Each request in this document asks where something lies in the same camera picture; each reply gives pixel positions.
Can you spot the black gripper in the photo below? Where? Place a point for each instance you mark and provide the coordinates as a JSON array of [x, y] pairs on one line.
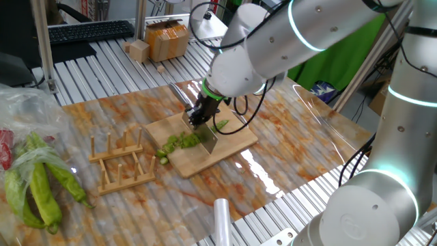
[[206, 106]]

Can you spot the steel cleaver knife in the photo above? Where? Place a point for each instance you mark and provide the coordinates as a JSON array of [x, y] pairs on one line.
[[209, 140]]

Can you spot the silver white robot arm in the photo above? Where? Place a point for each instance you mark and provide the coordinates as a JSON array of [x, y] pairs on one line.
[[307, 30]]

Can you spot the cut green chili pepper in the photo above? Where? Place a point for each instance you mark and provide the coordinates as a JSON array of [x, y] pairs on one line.
[[220, 124]]

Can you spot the cut chili end chunk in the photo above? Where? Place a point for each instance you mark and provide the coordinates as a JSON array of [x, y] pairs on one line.
[[191, 140]]

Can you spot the whole green chili pepper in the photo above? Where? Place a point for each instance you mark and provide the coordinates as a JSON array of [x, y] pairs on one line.
[[68, 181], [42, 194], [13, 198]]

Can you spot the wooden cutting board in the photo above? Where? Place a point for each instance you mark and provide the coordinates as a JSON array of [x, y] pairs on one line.
[[235, 140]]

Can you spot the tiny wooden block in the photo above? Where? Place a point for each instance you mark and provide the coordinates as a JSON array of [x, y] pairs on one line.
[[161, 69]]

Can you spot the taped cardboard box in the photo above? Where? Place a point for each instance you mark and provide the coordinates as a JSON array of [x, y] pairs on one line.
[[167, 41]]

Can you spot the marble pattern plastic mat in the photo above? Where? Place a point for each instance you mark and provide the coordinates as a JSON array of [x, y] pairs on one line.
[[290, 112]]

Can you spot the white flat panel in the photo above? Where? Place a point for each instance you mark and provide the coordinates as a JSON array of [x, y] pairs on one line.
[[215, 29]]

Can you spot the large wooden cube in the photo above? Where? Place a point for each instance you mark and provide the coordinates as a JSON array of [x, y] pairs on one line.
[[139, 51]]

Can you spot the wooden peg rack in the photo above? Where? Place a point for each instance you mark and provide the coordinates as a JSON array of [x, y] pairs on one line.
[[116, 153]]

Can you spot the black round knob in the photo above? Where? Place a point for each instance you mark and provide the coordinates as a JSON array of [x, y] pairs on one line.
[[207, 15]]

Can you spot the small wooden block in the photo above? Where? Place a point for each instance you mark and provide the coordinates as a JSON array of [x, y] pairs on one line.
[[126, 46]]

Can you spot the white plastic film roll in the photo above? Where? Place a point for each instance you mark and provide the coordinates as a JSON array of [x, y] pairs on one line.
[[222, 222]]

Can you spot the white plastic container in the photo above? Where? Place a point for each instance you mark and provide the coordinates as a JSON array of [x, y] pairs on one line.
[[198, 10]]

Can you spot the blue white patterned bag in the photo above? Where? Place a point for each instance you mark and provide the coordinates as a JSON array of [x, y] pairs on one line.
[[321, 90]]

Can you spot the green cloth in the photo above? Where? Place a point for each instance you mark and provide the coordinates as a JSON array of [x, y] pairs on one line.
[[334, 65]]

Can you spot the black computer keyboard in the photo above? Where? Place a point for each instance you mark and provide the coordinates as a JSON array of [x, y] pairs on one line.
[[88, 31]]

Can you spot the black flat pad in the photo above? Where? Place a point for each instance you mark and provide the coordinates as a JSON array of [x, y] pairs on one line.
[[73, 51]]

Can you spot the red vegetable in bag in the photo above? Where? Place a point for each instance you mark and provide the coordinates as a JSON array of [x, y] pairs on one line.
[[48, 139], [5, 153]]

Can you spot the clear plastic bag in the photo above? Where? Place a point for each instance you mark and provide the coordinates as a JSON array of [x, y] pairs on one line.
[[30, 109]]

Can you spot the open cardboard box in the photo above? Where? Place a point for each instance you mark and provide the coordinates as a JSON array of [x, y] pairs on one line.
[[377, 100]]

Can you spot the black tripod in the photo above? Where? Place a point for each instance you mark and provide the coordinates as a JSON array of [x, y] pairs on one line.
[[387, 61]]

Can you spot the dark grey rounded object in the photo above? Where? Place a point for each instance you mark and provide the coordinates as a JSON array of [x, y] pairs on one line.
[[15, 70]]

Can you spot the black computer monitor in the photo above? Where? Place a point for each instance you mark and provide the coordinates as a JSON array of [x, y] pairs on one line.
[[17, 27]]

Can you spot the aluminium frame post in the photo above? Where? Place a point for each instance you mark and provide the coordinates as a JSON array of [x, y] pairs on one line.
[[42, 41], [367, 66], [140, 20]]

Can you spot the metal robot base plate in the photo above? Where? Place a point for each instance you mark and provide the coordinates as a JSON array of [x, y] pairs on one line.
[[278, 239]]

